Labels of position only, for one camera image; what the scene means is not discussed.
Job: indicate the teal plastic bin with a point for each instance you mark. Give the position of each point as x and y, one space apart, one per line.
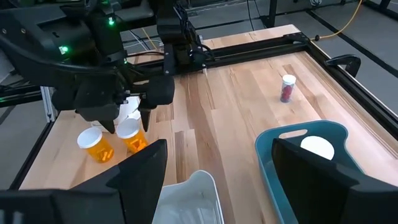
264 161

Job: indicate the black table clamp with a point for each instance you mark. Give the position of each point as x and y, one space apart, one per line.
351 62

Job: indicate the black aluminium table frame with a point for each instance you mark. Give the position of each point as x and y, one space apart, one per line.
255 51

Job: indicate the silver aluminium post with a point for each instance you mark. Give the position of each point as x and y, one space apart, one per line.
49 102

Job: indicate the orange white-capped pill bottle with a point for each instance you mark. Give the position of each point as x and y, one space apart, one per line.
133 143
317 146
96 152

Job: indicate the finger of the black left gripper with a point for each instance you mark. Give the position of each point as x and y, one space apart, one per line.
161 90
99 113

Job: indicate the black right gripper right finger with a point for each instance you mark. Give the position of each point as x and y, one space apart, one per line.
311 193

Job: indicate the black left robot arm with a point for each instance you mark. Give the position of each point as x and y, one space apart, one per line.
31 40

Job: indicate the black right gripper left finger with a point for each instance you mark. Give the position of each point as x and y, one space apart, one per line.
133 186

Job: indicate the white plastic bin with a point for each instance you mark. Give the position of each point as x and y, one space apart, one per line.
186 202

